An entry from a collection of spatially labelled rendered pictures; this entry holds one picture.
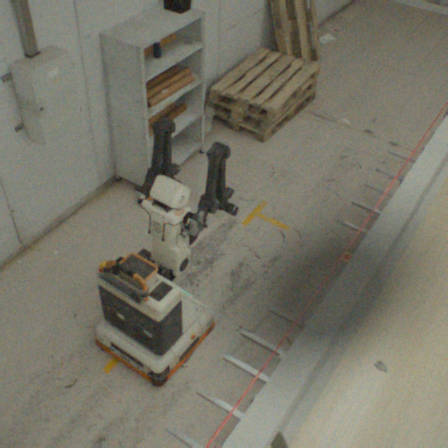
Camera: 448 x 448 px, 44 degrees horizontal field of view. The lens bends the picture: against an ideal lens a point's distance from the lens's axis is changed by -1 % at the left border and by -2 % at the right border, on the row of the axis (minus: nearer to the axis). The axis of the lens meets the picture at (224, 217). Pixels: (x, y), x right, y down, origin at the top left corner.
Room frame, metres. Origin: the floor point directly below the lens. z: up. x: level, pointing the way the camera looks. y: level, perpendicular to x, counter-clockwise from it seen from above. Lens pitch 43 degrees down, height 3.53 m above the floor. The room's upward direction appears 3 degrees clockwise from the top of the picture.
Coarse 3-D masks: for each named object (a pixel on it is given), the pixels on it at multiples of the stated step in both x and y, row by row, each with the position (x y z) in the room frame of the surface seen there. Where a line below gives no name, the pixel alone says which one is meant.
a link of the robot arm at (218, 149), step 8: (216, 144) 2.67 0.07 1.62; (224, 144) 2.67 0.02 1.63; (208, 152) 2.60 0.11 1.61; (216, 152) 2.60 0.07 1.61; (224, 152) 2.63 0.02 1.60; (208, 160) 2.59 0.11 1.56; (216, 160) 2.57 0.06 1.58; (208, 168) 2.58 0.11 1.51; (216, 168) 2.59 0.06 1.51; (208, 176) 2.57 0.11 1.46; (216, 176) 2.59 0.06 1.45; (208, 184) 2.56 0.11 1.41; (208, 192) 2.55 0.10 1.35; (200, 200) 2.57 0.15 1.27; (208, 200) 2.54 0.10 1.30; (216, 200) 2.55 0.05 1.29; (208, 208) 2.52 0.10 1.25; (216, 208) 2.55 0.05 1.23
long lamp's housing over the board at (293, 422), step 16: (432, 192) 1.42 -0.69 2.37; (416, 208) 1.32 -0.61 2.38; (416, 224) 1.27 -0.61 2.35; (400, 240) 1.17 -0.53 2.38; (400, 256) 1.13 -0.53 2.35; (384, 272) 1.05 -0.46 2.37; (368, 288) 0.98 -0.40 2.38; (368, 304) 0.94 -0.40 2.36; (352, 320) 0.87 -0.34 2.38; (352, 336) 0.84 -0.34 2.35; (336, 352) 0.77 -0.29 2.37; (320, 368) 0.72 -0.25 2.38; (320, 384) 0.69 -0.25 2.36; (304, 400) 0.64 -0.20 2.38; (288, 416) 0.59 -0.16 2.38; (304, 416) 0.61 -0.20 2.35; (288, 432) 0.56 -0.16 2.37
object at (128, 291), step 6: (108, 270) 2.27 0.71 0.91; (102, 276) 2.19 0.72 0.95; (108, 276) 2.24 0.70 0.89; (108, 282) 2.15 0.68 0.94; (114, 282) 2.14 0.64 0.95; (120, 282) 2.19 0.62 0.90; (114, 288) 2.23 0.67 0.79; (120, 288) 2.10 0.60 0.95; (126, 288) 2.10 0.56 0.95; (132, 288) 2.15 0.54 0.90; (126, 294) 2.07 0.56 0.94; (132, 294) 2.07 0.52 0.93; (138, 294) 2.11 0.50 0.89; (144, 294) 2.10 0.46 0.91; (138, 300) 2.11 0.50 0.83
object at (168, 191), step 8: (160, 176) 2.64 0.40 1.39; (160, 184) 2.59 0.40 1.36; (168, 184) 2.57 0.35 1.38; (176, 184) 2.57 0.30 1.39; (152, 192) 2.57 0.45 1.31; (160, 192) 2.55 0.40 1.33; (168, 192) 2.54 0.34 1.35; (176, 192) 2.52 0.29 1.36; (184, 192) 2.55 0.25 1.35; (160, 200) 2.52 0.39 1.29; (168, 200) 2.50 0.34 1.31; (176, 200) 2.49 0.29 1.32; (184, 200) 2.54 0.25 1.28
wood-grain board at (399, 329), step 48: (432, 240) 2.69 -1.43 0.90; (384, 288) 2.24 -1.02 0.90; (432, 288) 2.26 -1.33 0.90; (384, 336) 1.88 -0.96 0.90; (432, 336) 1.89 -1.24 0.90; (336, 384) 1.55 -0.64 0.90; (384, 384) 1.57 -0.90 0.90; (432, 384) 1.58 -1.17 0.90; (336, 432) 1.28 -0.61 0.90; (384, 432) 1.29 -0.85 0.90; (432, 432) 1.31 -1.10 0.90
